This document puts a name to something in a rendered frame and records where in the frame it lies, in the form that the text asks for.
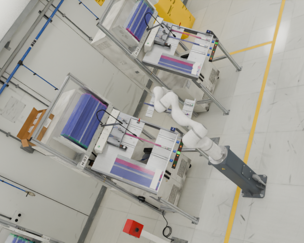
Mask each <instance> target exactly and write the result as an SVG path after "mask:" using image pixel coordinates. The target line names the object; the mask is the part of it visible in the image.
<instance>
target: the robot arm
mask: <svg viewBox="0 0 304 243"><path fill-rule="evenodd" d="M153 93H154V95H155V101H154V108H155V110H156V111H157V112H159V113H162V112H164V111H167V109H168V107H169V106H170V105H171V106H172V111H171V116H172V118H173V119H174V120H175V121H176V123H178V124H179V125H181V126H191V127H192V129H191V130H190V131H188V132H187V133H186V134H185V135H184V136H183V138H182V142H183V144H184V145H185V146H186V147H188V148H191V149H197V148H200V149H201V150H202V151H204V152H205V153H206V154H207V155H208V156H209V161H210V162H211V163H212V164H220V163H222V162H223V161H224V160H225V159H226V157H227V154H228V151H227V148H226V147H225V146H222V145H219V146H218V145H217V144H215V143H214V142H213V141H212V140H211V139H210V138H208V137H206V136H205V135H206V134H207V128H206V127H205V126H204V125H203V124H201V123H198V122H196V121H193V120H191V119H190V118H188V117H187V116H186V115H185V114H184V113H183V112H182V111H181V109H180V108H179V98H178V96H177V94H176V93H175V92H173V91H172V90H168V89H167V88H165V87H160V86H156V87H154V89H153Z"/></svg>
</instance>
